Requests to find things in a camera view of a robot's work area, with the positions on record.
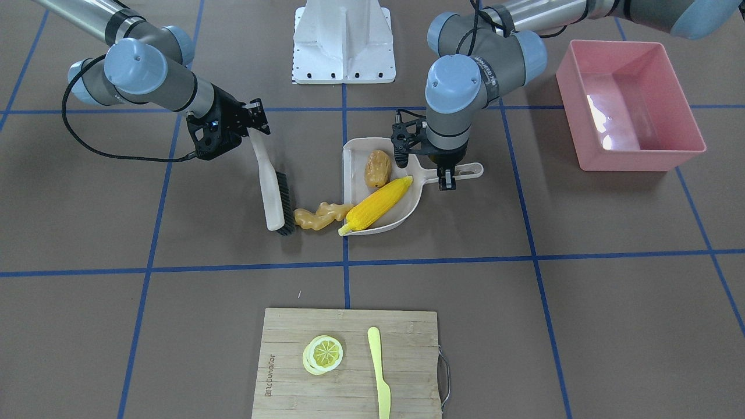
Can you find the tan toy ginger root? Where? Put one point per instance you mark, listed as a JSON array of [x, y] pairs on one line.
[[325, 214]]

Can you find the brown toy potato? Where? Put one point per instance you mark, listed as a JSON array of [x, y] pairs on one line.
[[377, 169]]

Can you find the wooden cutting board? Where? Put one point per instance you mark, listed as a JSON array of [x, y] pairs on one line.
[[410, 358]]

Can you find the yellow plastic knife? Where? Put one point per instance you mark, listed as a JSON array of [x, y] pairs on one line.
[[384, 394]]

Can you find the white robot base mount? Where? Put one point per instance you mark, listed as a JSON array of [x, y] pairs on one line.
[[343, 42]]

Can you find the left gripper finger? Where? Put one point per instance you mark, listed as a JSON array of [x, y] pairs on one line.
[[446, 177]]

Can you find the pink plastic bin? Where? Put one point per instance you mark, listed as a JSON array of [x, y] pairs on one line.
[[625, 107]]

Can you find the white hand brush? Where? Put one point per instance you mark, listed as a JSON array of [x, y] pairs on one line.
[[278, 213]]

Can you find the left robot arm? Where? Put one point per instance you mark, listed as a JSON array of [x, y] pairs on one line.
[[497, 49]]

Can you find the yellow lemon slices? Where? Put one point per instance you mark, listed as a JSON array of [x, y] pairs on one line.
[[322, 355]]

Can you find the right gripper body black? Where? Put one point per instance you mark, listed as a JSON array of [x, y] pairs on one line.
[[231, 114]]

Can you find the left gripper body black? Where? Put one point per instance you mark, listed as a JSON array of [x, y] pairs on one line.
[[447, 156]]

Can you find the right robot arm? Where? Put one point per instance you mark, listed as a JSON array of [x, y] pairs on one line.
[[148, 64]]

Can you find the yellow toy corn cob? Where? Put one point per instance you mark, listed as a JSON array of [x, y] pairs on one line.
[[377, 204]]

